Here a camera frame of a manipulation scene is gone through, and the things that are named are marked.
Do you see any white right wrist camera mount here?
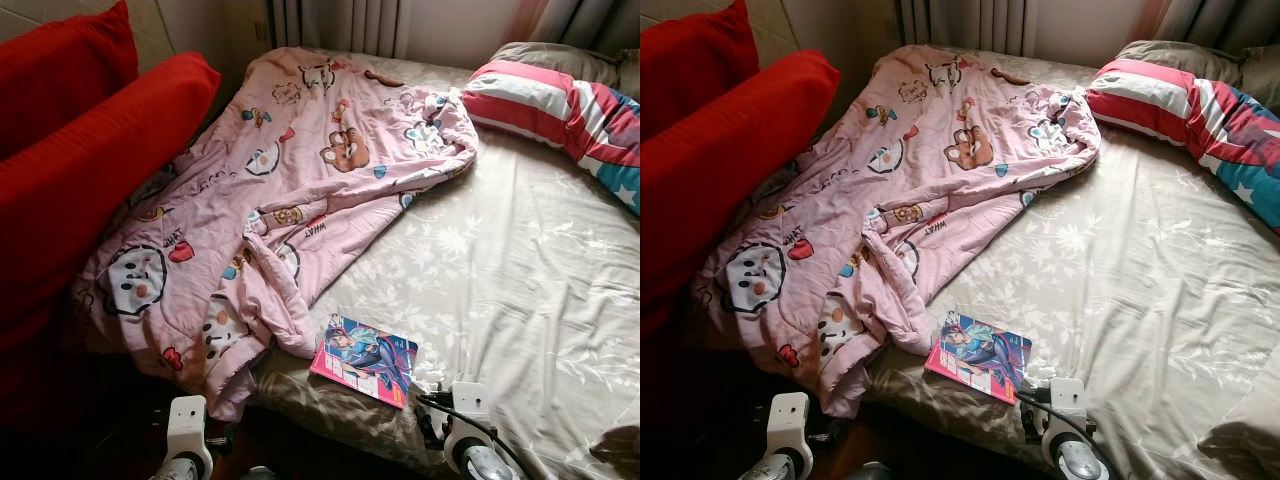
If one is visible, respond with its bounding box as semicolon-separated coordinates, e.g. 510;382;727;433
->
447;383;493;441
1045;378;1091;441

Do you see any red white blue bolster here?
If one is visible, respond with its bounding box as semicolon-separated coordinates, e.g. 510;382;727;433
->
461;60;641;214
1085;58;1280;236

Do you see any grey pleated curtain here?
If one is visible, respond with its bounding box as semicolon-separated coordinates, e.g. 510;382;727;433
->
1150;0;1280;46
895;0;1036;56
520;0;641;56
268;0;411;59

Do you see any bed with beige floral sheet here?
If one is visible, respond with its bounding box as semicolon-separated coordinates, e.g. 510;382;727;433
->
865;50;1280;480
240;50;641;480

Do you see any red cushion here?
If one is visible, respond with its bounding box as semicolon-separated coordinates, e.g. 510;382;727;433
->
640;0;761;141
640;50;841;336
0;52;222;321
0;0;139;161

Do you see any colourful comic book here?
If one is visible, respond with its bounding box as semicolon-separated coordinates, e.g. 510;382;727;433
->
309;313;419;409
923;310;1033;406

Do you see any pink cartoon print blanket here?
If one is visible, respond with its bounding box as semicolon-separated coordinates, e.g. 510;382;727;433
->
68;45;479;423
690;45;1101;421

